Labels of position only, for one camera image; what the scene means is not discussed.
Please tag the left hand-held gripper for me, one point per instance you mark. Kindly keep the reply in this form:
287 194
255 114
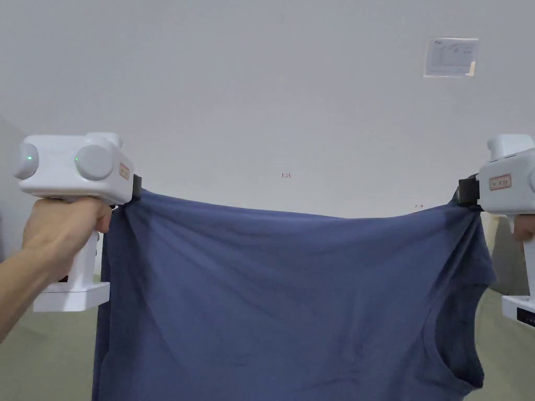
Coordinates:
58 171

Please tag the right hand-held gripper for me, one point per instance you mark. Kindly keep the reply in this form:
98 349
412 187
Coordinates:
508 188

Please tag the dark blue shirt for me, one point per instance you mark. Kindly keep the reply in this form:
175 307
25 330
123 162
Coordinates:
284 300

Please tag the person's left forearm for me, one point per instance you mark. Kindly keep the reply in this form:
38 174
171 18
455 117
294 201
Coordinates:
29 284

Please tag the person's right hand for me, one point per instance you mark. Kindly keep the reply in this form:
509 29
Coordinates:
526 227

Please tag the person's left hand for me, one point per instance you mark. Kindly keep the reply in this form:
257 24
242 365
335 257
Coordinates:
62 229

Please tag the white paper notice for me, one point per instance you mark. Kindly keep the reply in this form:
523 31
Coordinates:
451 57

